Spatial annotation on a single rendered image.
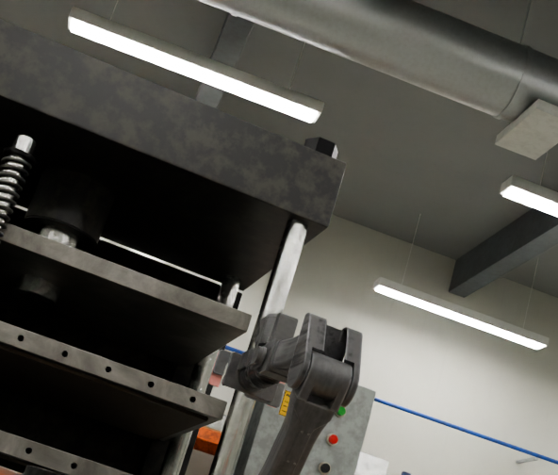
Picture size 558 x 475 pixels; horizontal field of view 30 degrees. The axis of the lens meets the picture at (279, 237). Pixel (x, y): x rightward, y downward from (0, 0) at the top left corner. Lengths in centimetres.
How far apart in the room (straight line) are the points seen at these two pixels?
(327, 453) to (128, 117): 104
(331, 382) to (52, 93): 145
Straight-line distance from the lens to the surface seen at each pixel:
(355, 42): 547
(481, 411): 952
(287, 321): 187
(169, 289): 281
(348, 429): 293
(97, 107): 278
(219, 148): 281
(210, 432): 806
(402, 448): 920
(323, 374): 155
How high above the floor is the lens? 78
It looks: 20 degrees up
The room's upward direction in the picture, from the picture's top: 17 degrees clockwise
